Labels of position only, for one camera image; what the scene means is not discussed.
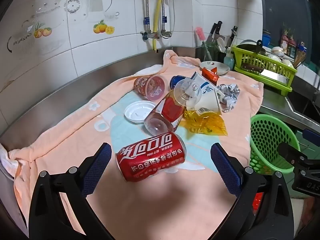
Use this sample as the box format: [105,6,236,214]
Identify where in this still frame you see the red plastic stool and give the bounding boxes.
[252,192,264,210]

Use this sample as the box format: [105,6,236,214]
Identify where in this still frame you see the teal soap bottle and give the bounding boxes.
[223,47,234,70]

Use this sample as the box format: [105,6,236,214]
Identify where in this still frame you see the pan lid with black knob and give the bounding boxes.
[236,39,267,57]

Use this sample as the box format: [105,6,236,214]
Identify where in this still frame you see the red cola can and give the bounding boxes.
[115,132,187,182]

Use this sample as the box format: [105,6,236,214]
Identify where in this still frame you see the yellow plastic wrapper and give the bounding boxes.
[184,109,228,137]

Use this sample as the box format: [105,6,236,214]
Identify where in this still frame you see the orange snack packet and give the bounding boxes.
[202,67,220,85]

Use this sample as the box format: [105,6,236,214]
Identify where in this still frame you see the blue lidded jar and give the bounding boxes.
[262,30,272,47]

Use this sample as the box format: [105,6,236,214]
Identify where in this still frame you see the yellow hose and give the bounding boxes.
[153,0,167,52]

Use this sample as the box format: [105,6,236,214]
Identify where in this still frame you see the white cloth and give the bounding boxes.
[0,144,20,178]

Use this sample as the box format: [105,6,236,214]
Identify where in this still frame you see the green dish rack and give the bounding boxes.
[230,44,298,96]

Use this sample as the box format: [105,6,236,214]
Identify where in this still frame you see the pink bottle brush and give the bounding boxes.
[195,27,213,60]

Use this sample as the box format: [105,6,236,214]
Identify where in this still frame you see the green glass jar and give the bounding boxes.
[201,41,218,62]

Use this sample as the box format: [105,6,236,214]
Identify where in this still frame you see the person's right forearm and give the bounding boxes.
[295,197,320,240]

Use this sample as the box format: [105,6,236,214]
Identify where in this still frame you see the white plastic lid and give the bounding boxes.
[124,100,156,124]

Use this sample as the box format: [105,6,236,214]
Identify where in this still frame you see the metal water valve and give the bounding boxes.
[140,29,173,42]

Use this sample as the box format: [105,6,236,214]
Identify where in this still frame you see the black-handled kitchen knife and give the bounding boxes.
[206,21,223,43]
[229,26,238,47]

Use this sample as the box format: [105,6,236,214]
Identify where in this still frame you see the plastic bottle with red label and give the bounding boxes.
[144,90,187,137]

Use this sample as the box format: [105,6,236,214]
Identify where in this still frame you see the bundle of chopsticks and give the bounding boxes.
[294,42,307,68]

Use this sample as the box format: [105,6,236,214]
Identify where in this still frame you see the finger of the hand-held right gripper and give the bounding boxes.
[277,142,310,167]
[302,128,320,146]

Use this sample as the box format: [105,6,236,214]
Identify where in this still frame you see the green plastic basket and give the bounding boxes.
[249,114,300,175]

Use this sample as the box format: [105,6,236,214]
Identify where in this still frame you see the steel sink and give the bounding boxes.
[285,90,320,125]

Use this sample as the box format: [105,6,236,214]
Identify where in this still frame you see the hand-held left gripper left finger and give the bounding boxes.
[29,142,112,240]

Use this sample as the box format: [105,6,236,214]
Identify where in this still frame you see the braided metal hose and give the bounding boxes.
[161,0,167,33]
[143,0,150,34]

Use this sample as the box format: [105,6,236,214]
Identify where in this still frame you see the blue drink can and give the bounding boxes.
[170,75,187,90]

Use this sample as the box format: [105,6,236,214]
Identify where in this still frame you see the white milk carton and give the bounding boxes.
[190,72,225,115]

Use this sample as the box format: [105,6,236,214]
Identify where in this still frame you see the white plate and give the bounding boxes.
[199,61,230,75]

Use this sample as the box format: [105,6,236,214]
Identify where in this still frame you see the white paper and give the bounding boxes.
[216,83,240,113]

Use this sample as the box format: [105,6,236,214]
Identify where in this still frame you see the clear plastic tube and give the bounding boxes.
[165,0,175,39]

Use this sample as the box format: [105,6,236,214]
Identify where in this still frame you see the clear plastic dome cup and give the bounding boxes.
[173,79,202,108]

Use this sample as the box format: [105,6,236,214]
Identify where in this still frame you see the pink printed plastic cup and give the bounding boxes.
[134,75,168,102]

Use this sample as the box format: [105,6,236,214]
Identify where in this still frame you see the cleaver with wooden handle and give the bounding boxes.
[241,64,288,85]

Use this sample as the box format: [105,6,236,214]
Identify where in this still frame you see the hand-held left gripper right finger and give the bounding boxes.
[210,142,294,240]

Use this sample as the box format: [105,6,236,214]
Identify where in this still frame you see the peach printed towel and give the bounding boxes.
[9,50,265,240]

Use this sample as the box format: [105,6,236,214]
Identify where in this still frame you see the black utensil holder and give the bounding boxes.
[217,50,234,63]

